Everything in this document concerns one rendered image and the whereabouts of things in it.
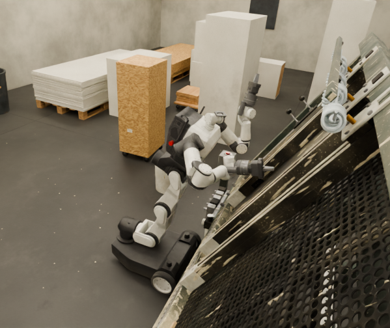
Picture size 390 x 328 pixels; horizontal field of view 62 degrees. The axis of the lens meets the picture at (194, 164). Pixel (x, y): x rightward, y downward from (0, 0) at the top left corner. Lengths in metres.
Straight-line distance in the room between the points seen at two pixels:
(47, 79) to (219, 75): 2.81
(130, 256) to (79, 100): 3.35
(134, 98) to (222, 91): 1.33
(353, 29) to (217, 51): 2.22
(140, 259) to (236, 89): 2.78
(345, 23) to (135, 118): 3.50
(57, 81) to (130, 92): 1.98
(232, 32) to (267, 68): 2.84
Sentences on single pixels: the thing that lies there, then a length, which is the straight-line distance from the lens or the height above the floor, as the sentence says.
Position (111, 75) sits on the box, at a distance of 5.59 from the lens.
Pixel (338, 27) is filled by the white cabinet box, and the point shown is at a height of 1.65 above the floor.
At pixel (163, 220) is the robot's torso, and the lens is 2.52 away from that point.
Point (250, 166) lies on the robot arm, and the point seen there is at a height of 1.27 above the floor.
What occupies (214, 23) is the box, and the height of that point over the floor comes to 1.65.
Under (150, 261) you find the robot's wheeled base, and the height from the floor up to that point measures 0.17.
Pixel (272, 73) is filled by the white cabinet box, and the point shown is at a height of 0.52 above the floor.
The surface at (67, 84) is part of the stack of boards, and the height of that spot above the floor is 0.54.
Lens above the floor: 2.18
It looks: 30 degrees down
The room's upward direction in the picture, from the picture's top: 5 degrees clockwise
